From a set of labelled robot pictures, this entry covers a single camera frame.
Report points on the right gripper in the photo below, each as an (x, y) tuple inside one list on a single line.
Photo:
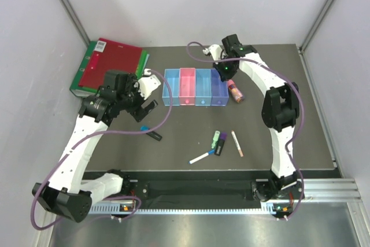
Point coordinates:
[(224, 76)]

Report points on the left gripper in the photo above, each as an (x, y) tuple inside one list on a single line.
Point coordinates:
[(131, 81)]

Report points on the purple plastic drawer box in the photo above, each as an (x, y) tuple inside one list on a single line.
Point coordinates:
[(220, 95)]

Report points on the blue end drawer box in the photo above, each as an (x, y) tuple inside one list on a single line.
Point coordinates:
[(172, 77)]

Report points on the pink-capped marker tube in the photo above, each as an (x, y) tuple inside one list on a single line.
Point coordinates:
[(235, 92)]

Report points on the light blue drawer box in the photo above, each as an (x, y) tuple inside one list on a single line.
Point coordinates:
[(203, 87)]

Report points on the pink plastic drawer box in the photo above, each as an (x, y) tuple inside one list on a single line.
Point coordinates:
[(187, 86)]

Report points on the red ring binder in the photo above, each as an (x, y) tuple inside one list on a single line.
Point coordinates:
[(112, 55)]

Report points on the green ring binder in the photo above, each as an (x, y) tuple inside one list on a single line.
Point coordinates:
[(78, 90)]

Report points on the light green highlighter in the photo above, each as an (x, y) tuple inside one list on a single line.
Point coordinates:
[(215, 139)]

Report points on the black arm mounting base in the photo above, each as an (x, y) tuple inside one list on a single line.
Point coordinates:
[(201, 189)]

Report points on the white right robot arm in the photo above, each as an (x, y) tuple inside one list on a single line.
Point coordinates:
[(280, 108)]

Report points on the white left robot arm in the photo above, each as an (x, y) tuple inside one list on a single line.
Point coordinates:
[(62, 192)]

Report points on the blue-capped black highlighter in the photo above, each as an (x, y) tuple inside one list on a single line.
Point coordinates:
[(151, 134)]

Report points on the white blue-capped marker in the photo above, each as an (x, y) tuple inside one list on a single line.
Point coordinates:
[(201, 157)]

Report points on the purple-capped black highlighter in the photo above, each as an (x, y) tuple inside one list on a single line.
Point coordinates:
[(220, 144)]

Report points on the white pink marker pen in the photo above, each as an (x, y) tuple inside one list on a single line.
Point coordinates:
[(237, 143)]

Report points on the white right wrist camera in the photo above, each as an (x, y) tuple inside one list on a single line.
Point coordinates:
[(214, 51)]

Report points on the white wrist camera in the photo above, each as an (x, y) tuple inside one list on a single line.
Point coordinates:
[(214, 51), (148, 83)]

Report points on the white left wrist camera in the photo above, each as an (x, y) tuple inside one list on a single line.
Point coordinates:
[(148, 83)]

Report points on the aluminium frame post right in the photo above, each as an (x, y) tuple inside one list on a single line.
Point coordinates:
[(323, 12)]

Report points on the aluminium frame post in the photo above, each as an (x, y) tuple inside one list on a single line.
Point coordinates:
[(74, 18), (323, 12)]

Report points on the grey slotted cable duct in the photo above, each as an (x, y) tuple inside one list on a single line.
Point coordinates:
[(117, 208)]

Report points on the aluminium frame post left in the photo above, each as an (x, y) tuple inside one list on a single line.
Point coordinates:
[(74, 18)]

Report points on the aluminium front rail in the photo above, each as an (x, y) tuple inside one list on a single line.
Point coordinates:
[(328, 214)]

